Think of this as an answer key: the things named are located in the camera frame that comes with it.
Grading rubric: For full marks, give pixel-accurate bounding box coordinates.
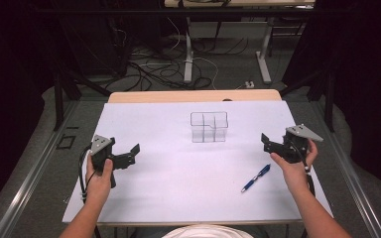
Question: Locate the aluminium rail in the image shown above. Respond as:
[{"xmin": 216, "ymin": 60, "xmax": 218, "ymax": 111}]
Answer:
[
  {"xmin": 310, "ymin": 98, "xmax": 381, "ymax": 238},
  {"xmin": 0, "ymin": 100, "xmax": 79, "ymax": 238}
]

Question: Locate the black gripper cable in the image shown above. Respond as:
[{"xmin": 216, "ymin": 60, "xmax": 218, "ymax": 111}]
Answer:
[
  {"xmin": 297, "ymin": 142, "xmax": 317, "ymax": 199},
  {"xmin": 77, "ymin": 144, "xmax": 96, "ymax": 203}
]

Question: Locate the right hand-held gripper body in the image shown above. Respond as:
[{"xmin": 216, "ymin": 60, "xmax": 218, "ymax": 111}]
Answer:
[{"xmin": 283, "ymin": 124, "xmax": 324, "ymax": 165}]

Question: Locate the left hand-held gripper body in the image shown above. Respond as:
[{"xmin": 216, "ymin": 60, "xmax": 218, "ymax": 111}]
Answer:
[{"xmin": 90, "ymin": 134, "xmax": 118, "ymax": 189}]

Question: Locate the black metal stand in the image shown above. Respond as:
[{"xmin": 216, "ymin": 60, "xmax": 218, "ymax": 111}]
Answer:
[
  {"xmin": 53, "ymin": 62, "xmax": 114, "ymax": 132},
  {"xmin": 279, "ymin": 67, "xmax": 336, "ymax": 133}
]

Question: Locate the clear plastic organizer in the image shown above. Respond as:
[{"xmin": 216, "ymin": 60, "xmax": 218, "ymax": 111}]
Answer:
[{"xmin": 190, "ymin": 111, "xmax": 229, "ymax": 144}]

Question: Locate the white table sheet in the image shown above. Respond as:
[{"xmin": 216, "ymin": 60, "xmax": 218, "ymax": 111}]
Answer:
[{"xmin": 62, "ymin": 100, "xmax": 334, "ymax": 226}]

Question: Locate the tangle of black floor cables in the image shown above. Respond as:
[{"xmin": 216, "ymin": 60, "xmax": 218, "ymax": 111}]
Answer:
[{"xmin": 103, "ymin": 28, "xmax": 250, "ymax": 92}]

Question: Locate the white desk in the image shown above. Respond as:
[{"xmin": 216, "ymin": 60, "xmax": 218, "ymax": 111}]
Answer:
[{"xmin": 163, "ymin": 0, "xmax": 316, "ymax": 85}]

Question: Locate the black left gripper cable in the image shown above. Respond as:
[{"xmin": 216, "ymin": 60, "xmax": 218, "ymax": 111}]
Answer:
[{"xmin": 77, "ymin": 144, "xmax": 96, "ymax": 203}]

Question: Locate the person's left hand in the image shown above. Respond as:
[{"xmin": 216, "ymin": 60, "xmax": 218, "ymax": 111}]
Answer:
[{"xmin": 84, "ymin": 154, "xmax": 114, "ymax": 203}]

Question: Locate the person's white shirt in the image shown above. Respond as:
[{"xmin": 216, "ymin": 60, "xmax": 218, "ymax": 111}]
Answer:
[{"xmin": 161, "ymin": 224, "xmax": 255, "ymax": 238}]

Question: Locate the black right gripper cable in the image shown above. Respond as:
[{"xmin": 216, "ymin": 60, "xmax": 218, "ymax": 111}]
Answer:
[{"xmin": 297, "ymin": 142, "xmax": 317, "ymax": 199}]

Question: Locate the person's right hand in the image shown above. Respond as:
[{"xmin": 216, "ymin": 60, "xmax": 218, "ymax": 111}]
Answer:
[{"xmin": 269, "ymin": 138, "xmax": 318, "ymax": 193}]

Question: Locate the blue pen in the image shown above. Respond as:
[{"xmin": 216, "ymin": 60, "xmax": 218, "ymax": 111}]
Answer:
[{"xmin": 240, "ymin": 163, "xmax": 272, "ymax": 193}]

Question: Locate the white floor cable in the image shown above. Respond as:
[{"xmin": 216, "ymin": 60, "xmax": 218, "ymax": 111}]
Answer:
[{"xmin": 165, "ymin": 16, "xmax": 220, "ymax": 91}]

